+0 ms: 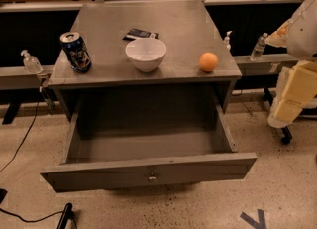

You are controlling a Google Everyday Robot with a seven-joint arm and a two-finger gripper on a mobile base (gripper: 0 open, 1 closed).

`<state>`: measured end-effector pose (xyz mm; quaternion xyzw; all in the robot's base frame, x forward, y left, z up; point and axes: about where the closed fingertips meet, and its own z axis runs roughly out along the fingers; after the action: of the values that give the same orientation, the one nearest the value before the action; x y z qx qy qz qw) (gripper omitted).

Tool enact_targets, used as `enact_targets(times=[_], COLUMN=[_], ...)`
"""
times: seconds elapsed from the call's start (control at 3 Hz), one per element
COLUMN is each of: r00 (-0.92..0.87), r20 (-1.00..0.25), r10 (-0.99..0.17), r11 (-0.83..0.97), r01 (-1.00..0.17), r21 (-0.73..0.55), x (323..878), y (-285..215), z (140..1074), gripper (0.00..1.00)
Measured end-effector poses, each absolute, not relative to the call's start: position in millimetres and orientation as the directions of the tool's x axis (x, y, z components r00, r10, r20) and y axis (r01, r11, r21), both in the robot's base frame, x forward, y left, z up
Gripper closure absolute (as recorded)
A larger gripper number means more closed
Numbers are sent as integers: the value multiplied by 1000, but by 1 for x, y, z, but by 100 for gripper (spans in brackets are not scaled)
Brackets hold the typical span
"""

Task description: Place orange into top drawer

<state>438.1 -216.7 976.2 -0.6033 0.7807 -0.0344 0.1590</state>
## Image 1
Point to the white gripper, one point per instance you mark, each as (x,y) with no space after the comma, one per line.
(304,36)

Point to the orange fruit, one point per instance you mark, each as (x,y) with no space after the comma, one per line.
(208,62)

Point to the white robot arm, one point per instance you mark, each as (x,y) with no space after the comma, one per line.
(299,33)

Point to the open grey top drawer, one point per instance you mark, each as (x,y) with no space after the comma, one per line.
(115,146)

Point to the black chair base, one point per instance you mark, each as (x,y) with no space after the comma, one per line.
(285,134)

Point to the clear plastic water bottle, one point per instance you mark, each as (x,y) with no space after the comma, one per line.
(259,47)

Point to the small white pump bottle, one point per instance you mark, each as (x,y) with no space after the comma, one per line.
(227,40)

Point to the grey cabinet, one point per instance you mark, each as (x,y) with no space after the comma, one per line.
(183,25)

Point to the white ceramic bowl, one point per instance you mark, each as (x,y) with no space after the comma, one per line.
(146,54)

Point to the dark snack packet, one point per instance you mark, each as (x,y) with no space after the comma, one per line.
(134,34)

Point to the blue soda can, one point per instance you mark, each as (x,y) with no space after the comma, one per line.
(76,51)

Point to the black stand foot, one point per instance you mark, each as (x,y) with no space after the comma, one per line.
(67,219)

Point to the clear soap dispenser bottle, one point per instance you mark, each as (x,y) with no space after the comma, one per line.
(31,63)

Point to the grey metal bench rail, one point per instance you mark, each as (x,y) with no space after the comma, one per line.
(13,78)

